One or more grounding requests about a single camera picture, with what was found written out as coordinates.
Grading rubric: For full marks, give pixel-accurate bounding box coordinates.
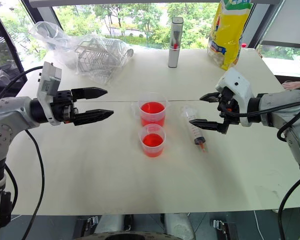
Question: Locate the thin white floor cable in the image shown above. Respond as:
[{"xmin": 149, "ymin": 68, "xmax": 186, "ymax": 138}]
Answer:
[{"xmin": 253, "ymin": 209, "xmax": 265, "ymax": 240}]

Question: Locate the silver robot leg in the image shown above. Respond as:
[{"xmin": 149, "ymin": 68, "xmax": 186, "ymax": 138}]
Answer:
[
  {"xmin": 96, "ymin": 214, "xmax": 124, "ymax": 235},
  {"xmin": 163, "ymin": 212, "xmax": 194, "ymax": 239}
]

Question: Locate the clear plastic syringe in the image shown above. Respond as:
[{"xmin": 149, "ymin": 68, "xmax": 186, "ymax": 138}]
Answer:
[{"xmin": 181, "ymin": 105, "xmax": 209, "ymax": 154}]

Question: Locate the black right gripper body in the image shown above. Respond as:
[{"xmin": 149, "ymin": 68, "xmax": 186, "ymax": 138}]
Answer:
[{"xmin": 217, "ymin": 87, "xmax": 241, "ymax": 126}]

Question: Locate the small clear cup red liquid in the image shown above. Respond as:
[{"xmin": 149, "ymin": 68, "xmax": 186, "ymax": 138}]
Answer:
[{"xmin": 138, "ymin": 124, "xmax": 167, "ymax": 158}]

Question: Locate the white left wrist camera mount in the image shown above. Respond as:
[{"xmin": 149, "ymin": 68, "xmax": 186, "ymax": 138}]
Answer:
[{"xmin": 36, "ymin": 61, "xmax": 63, "ymax": 126}]

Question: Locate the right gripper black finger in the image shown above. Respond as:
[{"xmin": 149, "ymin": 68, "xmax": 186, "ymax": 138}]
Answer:
[
  {"xmin": 189, "ymin": 119, "xmax": 229, "ymax": 135},
  {"xmin": 199, "ymin": 92, "xmax": 223, "ymax": 104}
]

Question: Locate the tall white cylinder container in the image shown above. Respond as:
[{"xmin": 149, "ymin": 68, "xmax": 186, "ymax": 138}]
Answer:
[{"xmin": 167, "ymin": 16, "xmax": 185, "ymax": 69}]

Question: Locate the black slanted post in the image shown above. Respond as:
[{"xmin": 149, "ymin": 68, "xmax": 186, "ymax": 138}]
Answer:
[{"xmin": 0, "ymin": 3, "xmax": 29, "ymax": 90}]

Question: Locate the metal wire rack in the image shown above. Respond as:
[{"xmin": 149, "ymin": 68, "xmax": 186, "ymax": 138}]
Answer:
[{"xmin": 73, "ymin": 38, "xmax": 121, "ymax": 81}]

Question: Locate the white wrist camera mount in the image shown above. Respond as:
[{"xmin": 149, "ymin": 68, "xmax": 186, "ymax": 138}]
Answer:
[
  {"xmin": 214, "ymin": 67, "xmax": 256, "ymax": 128},
  {"xmin": 36, "ymin": 61, "xmax": 63, "ymax": 126}
]

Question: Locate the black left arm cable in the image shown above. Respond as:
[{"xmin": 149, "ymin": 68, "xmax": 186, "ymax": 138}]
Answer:
[
  {"xmin": 0, "ymin": 65, "xmax": 45, "ymax": 101},
  {"xmin": 4, "ymin": 166, "xmax": 19, "ymax": 216},
  {"xmin": 21, "ymin": 129, "xmax": 46, "ymax": 240}
]

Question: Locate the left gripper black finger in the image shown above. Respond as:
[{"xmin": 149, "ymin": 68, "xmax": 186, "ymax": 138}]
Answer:
[
  {"xmin": 73, "ymin": 109, "xmax": 115, "ymax": 127},
  {"xmin": 71, "ymin": 87, "xmax": 109, "ymax": 102}
]

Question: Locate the person's bare hand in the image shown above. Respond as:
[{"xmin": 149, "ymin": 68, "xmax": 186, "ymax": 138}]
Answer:
[{"xmin": 282, "ymin": 73, "xmax": 300, "ymax": 91}]

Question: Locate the black strap buckle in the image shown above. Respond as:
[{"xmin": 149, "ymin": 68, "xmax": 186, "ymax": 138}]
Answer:
[
  {"xmin": 85, "ymin": 215, "xmax": 100, "ymax": 231},
  {"xmin": 211, "ymin": 219, "xmax": 228, "ymax": 233}
]

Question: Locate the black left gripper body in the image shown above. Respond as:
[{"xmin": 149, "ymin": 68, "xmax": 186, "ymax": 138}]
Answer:
[{"xmin": 51, "ymin": 89, "xmax": 79, "ymax": 125}]

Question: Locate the large clear cup red liquid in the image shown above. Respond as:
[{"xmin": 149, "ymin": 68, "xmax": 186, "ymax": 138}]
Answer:
[{"xmin": 131, "ymin": 92, "xmax": 169, "ymax": 127}]

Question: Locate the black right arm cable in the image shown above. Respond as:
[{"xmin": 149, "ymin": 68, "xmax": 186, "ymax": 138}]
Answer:
[
  {"xmin": 277, "ymin": 176, "xmax": 300, "ymax": 240},
  {"xmin": 217, "ymin": 99, "xmax": 300, "ymax": 142}
]

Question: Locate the yellow plastic bag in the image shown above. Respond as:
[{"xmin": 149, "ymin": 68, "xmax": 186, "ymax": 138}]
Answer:
[{"xmin": 207, "ymin": 0, "xmax": 254, "ymax": 72}]

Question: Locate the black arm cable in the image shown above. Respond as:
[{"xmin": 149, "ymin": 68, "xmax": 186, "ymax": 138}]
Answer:
[
  {"xmin": 277, "ymin": 176, "xmax": 300, "ymax": 240},
  {"xmin": 0, "ymin": 65, "xmax": 45, "ymax": 101},
  {"xmin": 217, "ymin": 99, "xmax": 300, "ymax": 142},
  {"xmin": 4, "ymin": 166, "xmax": 19, "ymax": 216},
  {"xmin": 21, "ymin": 129, "xmax": 46, "ymax": 240}
]

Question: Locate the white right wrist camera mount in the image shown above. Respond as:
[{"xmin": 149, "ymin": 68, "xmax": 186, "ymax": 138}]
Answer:
[{"xmin": 214, "ymin": 67, "xmax": 256, "ymax": 128}]

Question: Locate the crumpled clear plastic bag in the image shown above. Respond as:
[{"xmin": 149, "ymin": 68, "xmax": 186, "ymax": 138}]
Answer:
[{"xmin": 28, "ymin": 21, "xmax": 135, "ymax": 87}]

